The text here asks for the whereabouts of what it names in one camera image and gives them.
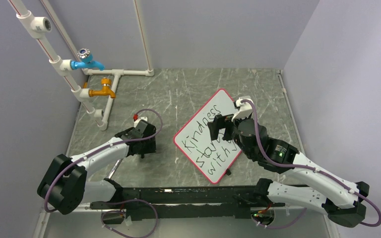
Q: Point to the pink-framed whiteboard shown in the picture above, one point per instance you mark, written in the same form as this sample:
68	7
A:
211	157

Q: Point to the blue faucet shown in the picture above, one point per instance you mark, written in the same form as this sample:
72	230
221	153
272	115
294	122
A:
86	61

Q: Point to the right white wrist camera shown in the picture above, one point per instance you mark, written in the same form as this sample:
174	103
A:
244	108

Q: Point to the orange faucet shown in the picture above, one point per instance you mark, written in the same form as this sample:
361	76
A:
106	90

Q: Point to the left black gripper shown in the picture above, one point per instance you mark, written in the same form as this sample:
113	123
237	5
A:
150	147

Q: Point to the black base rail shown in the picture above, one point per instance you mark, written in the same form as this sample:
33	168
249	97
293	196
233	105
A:
186	202

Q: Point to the silver wrench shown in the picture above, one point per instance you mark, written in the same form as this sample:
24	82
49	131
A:
114	169

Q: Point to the white pvc pipe frame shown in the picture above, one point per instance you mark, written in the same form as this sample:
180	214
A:
97	103

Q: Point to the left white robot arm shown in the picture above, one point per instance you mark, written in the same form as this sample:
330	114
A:
65	184

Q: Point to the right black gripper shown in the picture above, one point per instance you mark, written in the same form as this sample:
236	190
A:
220	122

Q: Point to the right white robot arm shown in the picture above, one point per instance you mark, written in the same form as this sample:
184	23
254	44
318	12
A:
323	192

